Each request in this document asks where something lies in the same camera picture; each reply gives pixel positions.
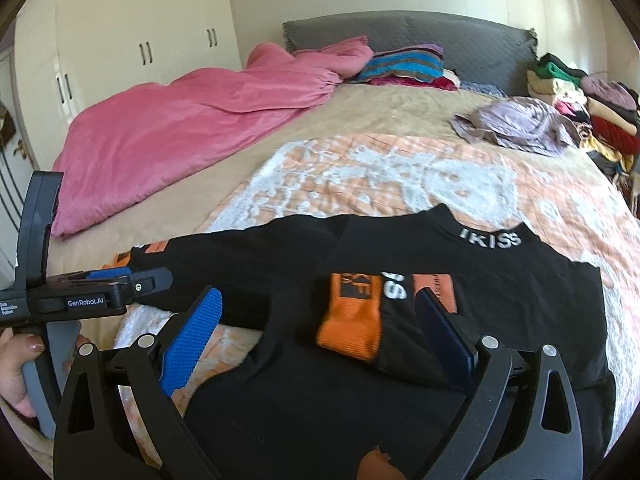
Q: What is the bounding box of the person's left hand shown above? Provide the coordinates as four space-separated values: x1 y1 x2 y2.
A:
0 328 46 419

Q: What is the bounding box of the pink blanket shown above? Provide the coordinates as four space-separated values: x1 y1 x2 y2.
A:
52 36 373 237

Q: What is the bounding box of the beige bed sheet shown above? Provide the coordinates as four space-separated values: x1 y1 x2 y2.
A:
49 84 490 274

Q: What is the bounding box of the lilac crumpled garment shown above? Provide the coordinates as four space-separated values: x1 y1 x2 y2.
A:
449 96 580 157

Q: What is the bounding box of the black sweater with orange cuffs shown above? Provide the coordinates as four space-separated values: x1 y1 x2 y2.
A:
116 205 615 479

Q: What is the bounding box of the orange and white tufted bedspread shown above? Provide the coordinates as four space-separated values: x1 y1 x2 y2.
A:
116 136 639 454

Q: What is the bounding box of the striped blue folded blanket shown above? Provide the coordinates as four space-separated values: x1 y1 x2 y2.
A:
352 44 444 82

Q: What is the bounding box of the grey upholstered headboard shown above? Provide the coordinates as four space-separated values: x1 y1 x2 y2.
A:
282 10 540 98

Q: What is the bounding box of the pile of folded clothes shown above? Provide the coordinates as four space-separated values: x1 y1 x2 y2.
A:
527 53 639 208

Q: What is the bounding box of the white wardrobe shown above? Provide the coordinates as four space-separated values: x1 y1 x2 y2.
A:
14 0 242 169

